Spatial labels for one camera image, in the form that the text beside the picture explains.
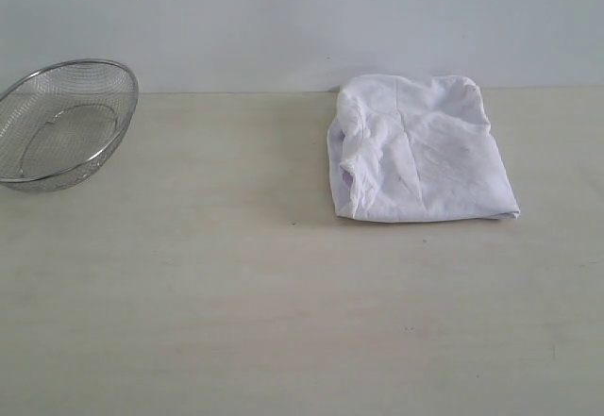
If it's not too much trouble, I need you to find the metal wire mesh basket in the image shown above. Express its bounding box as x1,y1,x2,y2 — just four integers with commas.
1,58,139,192

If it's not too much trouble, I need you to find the white t-shirt red lettering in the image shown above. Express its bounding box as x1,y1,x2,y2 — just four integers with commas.
327,75,520,224

